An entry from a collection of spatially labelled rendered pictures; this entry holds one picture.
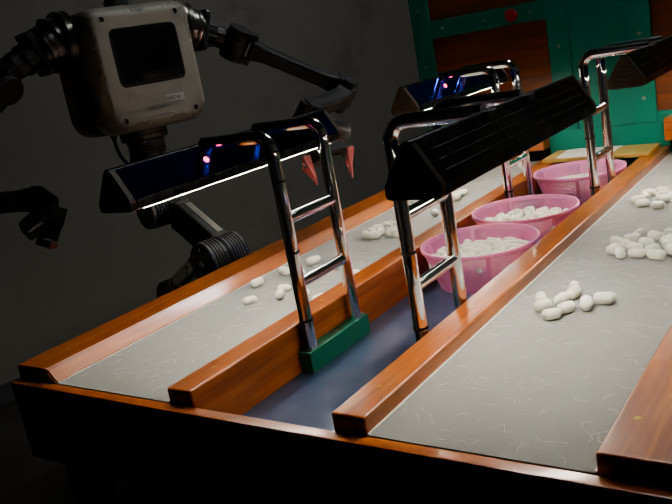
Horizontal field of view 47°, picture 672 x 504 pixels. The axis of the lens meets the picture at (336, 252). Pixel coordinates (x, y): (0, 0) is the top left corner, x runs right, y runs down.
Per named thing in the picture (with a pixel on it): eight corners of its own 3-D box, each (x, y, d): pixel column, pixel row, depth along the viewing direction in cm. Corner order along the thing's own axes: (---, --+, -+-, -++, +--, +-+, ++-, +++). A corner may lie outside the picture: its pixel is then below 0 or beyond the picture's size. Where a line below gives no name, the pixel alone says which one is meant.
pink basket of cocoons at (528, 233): (405, 297, 173) (398, 257, 171) (456, 260, 193) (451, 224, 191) (518, 302, 157) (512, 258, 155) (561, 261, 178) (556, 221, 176)
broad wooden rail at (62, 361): (42, 450, 152) (15, 364, 148) (448, 210, 292) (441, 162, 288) (79, 460, 145) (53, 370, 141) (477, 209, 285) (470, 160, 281)
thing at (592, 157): (589, 224, 204) (572, 52, 193) (610, 204, 219) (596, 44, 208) (665, 222, 193) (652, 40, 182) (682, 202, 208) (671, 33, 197)
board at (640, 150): (542, 163, 250) (541, 159, 249) (557, 154, 261) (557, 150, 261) (649, 156, 230) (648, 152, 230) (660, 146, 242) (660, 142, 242)
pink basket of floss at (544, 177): (558, 216, 217) (554, 183, 215) (523, 201, 243) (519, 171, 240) (647, 197, 219) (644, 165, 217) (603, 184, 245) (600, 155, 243)
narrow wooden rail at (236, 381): (181, 449, 126) (165, 387, 123) (554, 185, 266) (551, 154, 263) (205, 454, 123) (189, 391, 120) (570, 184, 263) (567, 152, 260)
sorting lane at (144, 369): (59, 393, 142) (56, 382, 141) (472, 172, 282) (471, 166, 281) (171, 413, 124) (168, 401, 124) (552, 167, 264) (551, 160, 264)
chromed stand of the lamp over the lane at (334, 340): (237, 364, 152) (186, 140, 141) (297, 326, 167) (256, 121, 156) (314, 373, 141) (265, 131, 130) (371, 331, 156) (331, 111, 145)
